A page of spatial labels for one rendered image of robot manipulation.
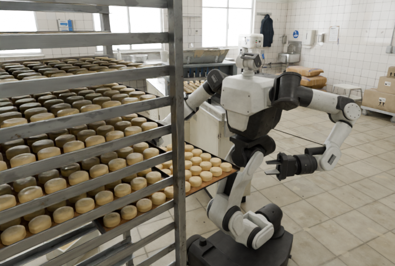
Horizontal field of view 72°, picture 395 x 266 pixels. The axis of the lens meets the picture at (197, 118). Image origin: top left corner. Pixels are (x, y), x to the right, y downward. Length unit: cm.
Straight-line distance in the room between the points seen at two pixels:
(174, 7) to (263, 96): 69
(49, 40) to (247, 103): 91
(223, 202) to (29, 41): 119
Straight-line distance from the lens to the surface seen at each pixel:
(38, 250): 135
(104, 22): 116
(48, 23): 574
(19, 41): 65
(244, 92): 131
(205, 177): 109
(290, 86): 127
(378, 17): 621
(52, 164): 72
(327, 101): 133
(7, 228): 86
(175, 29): 76
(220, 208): 154
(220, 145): 220
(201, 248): 189
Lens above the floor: 153
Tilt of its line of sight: 19 degrees down
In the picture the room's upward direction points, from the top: straight up
